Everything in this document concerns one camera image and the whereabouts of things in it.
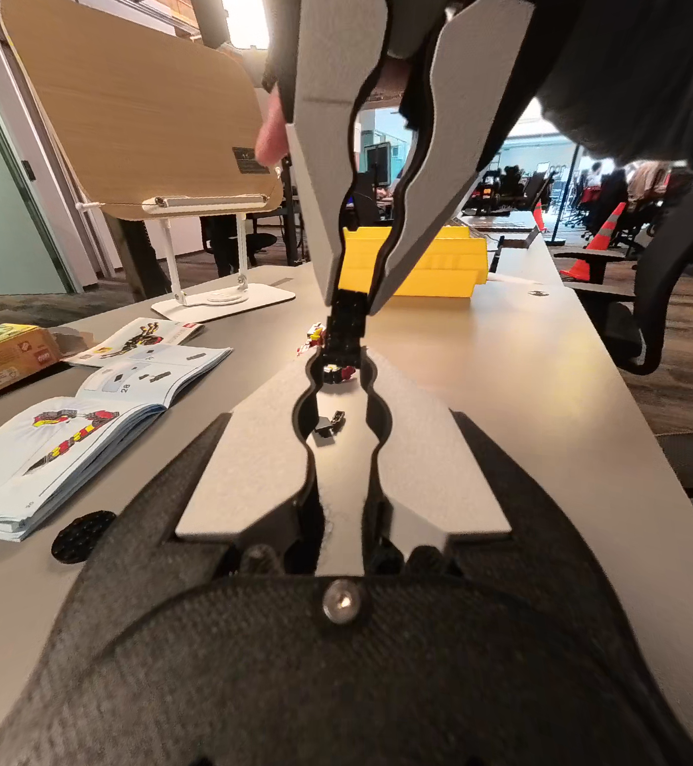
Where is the yellow plastic bin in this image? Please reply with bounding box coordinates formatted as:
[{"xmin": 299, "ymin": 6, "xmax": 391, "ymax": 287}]
[{"xmin": 339, "ymin": 224, "xmax": 491, "ymax": 298}]

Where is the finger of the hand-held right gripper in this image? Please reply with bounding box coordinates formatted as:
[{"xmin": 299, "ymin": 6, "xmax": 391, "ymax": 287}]
[
  {"xmin": 285, "ymin": 0, "xmax": 390, "ymax": 307},
  {"xmin": 368, "ymin": 0, "xmax": 537, "ymax": 316}
]

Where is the closed instruction booklet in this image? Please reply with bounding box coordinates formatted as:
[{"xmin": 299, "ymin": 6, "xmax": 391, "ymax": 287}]
[{"xmin": 62, "ymin": 317, "xmax": 205, "ymax": 367}]

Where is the person's right hand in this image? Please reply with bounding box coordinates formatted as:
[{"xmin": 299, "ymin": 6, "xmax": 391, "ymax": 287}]
[{"xmin": 255, "ymin": 90, "xmax": 292, "ymax": 170}]

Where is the row of black office chairs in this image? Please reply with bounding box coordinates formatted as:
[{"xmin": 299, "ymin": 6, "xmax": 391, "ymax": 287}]
[{"xmin": 463, "ymin": 164, "xmax": 598, "ymax": 216}]

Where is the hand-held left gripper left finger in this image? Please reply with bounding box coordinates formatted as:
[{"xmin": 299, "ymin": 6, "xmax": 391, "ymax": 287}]
[{"xmin": 174, "ymin": 347, "xmax": 326, "ymax": 539}]

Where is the black round studded disc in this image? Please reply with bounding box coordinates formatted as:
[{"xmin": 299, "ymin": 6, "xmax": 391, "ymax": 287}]
[{"xmin": 51, "ymin": 510, "xmax": 117, "ymax": 565}]

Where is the person's right forearm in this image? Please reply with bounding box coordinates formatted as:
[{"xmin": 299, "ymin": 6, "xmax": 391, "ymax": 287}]
[{"xmin": 532, "ymin": 0, "xmax": 693, "ymax": 174}]

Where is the large orange traffic cone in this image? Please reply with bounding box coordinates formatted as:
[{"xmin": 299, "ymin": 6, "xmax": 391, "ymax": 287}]
[{"xmin": 561, "ymin": 201, "xmax": 628, "ymax": 282}]

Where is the black studded brick plate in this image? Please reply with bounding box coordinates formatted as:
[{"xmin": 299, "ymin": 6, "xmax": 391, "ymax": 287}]
[{"xmin": 324, "ymin": 289, "xmax": 366, "ymax": 367}]

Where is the open instruction booklet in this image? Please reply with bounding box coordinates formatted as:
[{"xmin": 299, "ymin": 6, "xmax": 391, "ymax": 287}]
[{"xmin": 0, "ymin": 344, "xmax": 233, "ymax": 542}]

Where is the black monitor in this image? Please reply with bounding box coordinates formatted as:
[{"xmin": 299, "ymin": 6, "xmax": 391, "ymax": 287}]
[{"xmin": 363, "ymin": 142, "xmax": 393, "ymax": 188}]

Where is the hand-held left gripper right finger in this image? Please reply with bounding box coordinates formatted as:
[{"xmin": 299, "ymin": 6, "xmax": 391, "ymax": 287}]
[{"xmin": 358, "ymin": 347, "xmax": 513, "ymax": 550}]

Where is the red yellow black brick model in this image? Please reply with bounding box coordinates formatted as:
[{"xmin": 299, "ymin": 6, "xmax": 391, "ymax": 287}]
[{"xmin": 296, "ymin": 321, "xmax": 360, "ymax": 385}]

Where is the wooden book stand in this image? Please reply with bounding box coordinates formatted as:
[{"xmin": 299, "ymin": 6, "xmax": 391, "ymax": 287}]
[{"xmin": 0, "ymin": 0, "xmax": 297, "ymax": 324}]

